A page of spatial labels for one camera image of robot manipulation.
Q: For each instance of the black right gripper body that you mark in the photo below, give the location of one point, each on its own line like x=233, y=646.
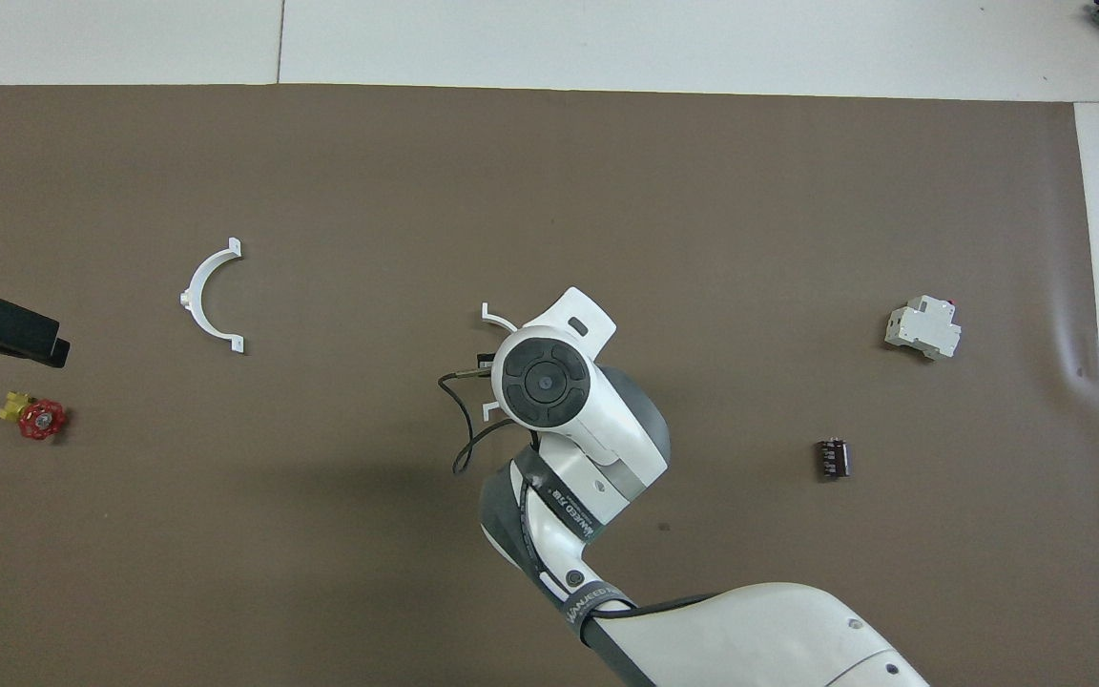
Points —
x=486, y=363

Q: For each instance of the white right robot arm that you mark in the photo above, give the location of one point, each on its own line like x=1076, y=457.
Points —
x=607, y=429

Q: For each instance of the red and yellow valve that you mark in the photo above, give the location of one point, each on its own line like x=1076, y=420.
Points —
x=42, y=420

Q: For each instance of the brown table mat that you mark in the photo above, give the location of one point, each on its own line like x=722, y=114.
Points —
x=321, y=191

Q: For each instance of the black cylindrical capacitor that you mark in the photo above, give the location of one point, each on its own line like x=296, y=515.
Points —
x=833, y=460

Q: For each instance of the white circuit breaker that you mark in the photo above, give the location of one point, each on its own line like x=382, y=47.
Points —
x=922, y=329

